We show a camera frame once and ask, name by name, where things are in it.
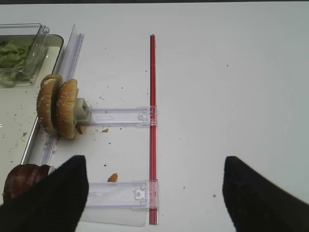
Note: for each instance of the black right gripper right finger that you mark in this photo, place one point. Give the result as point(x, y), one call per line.
point(255, 204)

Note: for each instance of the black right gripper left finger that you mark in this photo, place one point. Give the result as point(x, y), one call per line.
point(55, 204)

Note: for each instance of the dark meat patty stack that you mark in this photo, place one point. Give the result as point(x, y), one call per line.
point(22, 177)

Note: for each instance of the bread crumb chunk on table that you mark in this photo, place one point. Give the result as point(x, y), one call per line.
point(113, 178)

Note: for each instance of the green lettuce pile in container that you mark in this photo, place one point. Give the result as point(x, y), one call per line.
point(13, 57)

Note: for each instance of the white upper right pusher block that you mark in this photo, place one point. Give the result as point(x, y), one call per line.
point(81, 111)

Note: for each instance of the sesame bun top front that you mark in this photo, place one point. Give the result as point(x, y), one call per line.
point(66, 98)

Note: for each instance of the sesame bun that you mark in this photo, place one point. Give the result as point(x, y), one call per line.
point(46, 102)
point(66, 98)

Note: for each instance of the red right guide rod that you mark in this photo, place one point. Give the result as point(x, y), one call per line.
point(153, 136)

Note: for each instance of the sesame bun top rear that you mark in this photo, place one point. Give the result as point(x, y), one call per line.
point(46, 102)

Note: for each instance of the silver metal tray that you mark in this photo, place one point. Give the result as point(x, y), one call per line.
point(18, 109)

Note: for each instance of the clear plastic salad container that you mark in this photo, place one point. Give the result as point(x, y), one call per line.
point(35, 35)

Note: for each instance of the clear right lower pusher rail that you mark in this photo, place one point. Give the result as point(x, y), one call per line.
point(133, 195)

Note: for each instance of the clear pusher rail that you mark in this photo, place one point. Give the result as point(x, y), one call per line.
point(139, 117)
point(133, 195)

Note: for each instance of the clear right upper pusher rail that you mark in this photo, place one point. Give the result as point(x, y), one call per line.
point(139, 117)

